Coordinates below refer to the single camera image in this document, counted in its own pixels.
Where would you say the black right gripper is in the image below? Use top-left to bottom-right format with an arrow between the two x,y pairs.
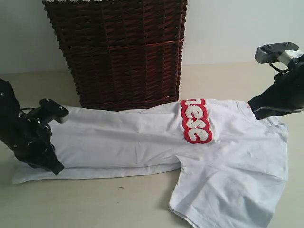
248,56 -> 304,120

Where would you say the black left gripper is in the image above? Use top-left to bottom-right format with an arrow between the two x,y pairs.
0,104 -> 64,175

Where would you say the white t-shirt red lettering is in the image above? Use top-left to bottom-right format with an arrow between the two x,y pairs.
13,99 -> 288,228

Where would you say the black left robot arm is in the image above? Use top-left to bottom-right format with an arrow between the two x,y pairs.
0,80 -> 69,175

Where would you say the dark red wicker basket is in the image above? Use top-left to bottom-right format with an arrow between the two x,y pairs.
43,0 -> 187,111

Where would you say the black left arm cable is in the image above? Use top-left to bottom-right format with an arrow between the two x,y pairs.
19,107 -> 53,138

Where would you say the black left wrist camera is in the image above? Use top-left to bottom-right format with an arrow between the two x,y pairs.
39,99 -> 69,124

